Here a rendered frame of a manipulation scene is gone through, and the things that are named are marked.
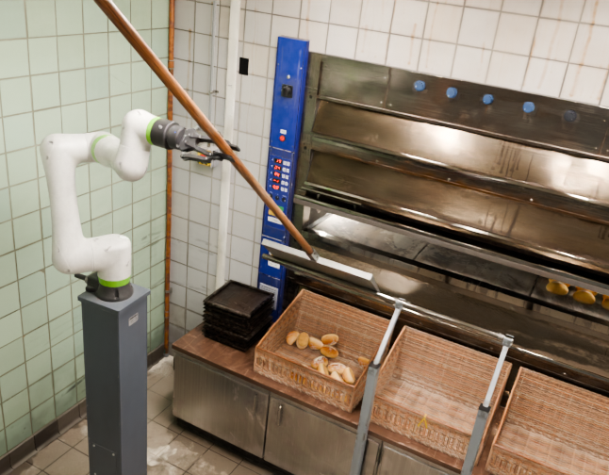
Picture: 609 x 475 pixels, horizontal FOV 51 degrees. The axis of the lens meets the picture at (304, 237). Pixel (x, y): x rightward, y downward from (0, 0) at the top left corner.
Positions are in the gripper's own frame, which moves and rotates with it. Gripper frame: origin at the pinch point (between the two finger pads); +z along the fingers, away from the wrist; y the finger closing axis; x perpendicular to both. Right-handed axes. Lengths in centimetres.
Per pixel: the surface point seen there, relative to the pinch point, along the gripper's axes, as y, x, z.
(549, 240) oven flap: -46, -121, 90
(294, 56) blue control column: -87, -83, -44
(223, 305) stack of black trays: 31, -141, -52
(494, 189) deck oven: -59, -112, 62
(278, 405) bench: 66, -148, -5
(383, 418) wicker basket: 52, -142, 46
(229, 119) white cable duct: -58, -109, -79
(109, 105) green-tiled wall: -33, -72, -121
